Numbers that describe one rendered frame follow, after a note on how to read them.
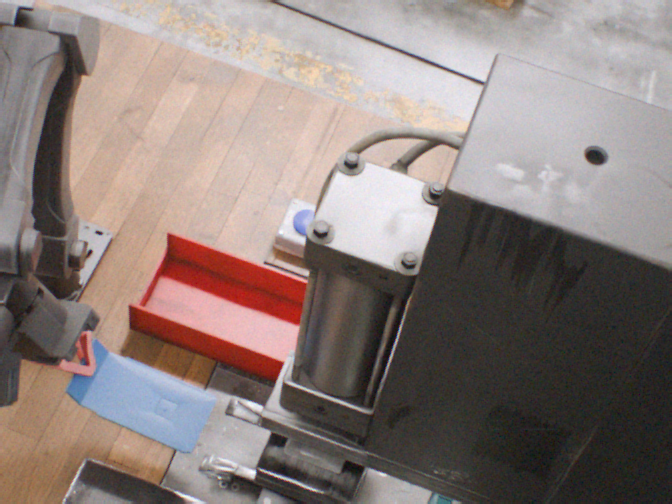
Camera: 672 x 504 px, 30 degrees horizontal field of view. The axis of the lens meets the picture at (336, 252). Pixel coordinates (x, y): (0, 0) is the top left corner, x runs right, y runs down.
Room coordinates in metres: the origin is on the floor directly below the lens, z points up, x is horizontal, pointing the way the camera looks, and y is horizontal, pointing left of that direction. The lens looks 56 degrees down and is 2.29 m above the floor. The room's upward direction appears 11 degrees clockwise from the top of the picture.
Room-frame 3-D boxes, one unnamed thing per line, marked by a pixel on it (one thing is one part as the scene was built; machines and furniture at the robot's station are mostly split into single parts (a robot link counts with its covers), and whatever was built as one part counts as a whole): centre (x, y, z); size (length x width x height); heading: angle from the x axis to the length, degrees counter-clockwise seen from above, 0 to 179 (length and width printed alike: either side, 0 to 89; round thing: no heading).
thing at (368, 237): (0.57, -0.03, 1.37); 0.11 x 0.09 x 0.30; 170
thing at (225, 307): (0.79, 0.10, 0.93); 0.25 x 0.12 x 0.06; 80
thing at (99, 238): (0.79, 0.34, 0.94); 0.20 x 0.07 x 0.08; 170
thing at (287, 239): (0.94, 0.04, 0.90); 0.07 x 0.07 x 0.06; 80
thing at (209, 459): (0.55, 0.06, 0.98); 0.07 x 0.02 x 0.01; 80
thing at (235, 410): (0.63, 0.05, 0.98); 0.07 x 0.02 x 0.01; 80
